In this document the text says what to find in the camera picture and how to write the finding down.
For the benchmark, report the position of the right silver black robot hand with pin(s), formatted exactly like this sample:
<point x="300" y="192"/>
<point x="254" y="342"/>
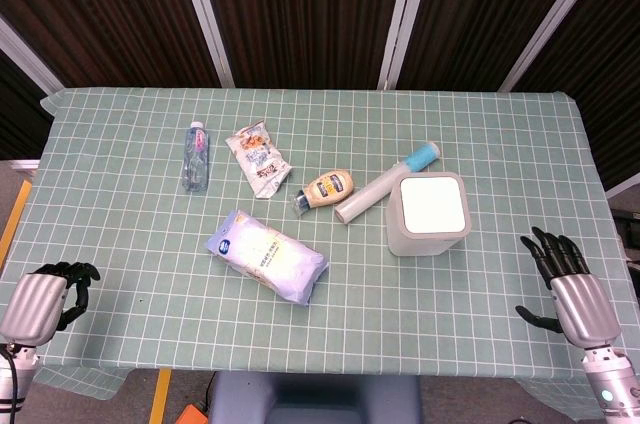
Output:
<point x="584" y="300"/>

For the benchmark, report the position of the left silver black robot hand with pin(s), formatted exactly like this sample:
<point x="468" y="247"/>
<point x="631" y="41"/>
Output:
<point x="36" y="305"/>

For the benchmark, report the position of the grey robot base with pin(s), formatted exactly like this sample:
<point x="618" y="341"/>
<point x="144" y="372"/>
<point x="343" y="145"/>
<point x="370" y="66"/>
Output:
<point x="314" y="397"/>

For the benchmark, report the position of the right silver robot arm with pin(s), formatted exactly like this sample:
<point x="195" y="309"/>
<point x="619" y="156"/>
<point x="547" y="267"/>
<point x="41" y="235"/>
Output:
<point x="611" y="382"/>

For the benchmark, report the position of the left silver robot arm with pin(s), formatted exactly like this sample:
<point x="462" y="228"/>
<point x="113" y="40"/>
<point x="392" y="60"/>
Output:
<point x="14" y="378"/>

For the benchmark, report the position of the grey square container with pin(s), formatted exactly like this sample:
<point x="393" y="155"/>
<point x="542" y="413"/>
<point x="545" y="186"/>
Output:
<point x="428" y="215"/>

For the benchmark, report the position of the orange box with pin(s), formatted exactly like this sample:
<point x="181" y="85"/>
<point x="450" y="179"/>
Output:
<point x="192" y="416"/>

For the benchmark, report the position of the clear plastic water bottle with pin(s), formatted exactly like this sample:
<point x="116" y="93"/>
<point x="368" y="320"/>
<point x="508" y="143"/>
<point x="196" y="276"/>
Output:
<point x="195" y="158"/>

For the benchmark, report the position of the white roll with blue end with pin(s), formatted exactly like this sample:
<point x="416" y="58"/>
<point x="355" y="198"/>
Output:
<point x="386" y="183"/>

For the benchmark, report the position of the white wet wipes pack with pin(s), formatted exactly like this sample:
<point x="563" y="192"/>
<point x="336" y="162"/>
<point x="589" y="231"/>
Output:
<point x="267" y="257"/>

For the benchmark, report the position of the crumpled white snack bag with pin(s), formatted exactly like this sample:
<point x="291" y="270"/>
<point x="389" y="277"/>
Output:
<point x="258" y="159"/>

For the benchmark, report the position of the green checkered tablecloth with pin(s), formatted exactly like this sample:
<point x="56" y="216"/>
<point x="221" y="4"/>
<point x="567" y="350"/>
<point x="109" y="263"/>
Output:
<point x="320" y="234"/>

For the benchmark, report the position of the squeeze mayonnaise bottle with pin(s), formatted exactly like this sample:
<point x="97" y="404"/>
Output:
<point x="326" y="190"/>

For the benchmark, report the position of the brown folding screen partition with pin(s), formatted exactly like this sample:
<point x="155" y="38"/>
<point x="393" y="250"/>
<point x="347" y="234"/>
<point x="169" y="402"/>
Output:
<point x="320" y="14"/>

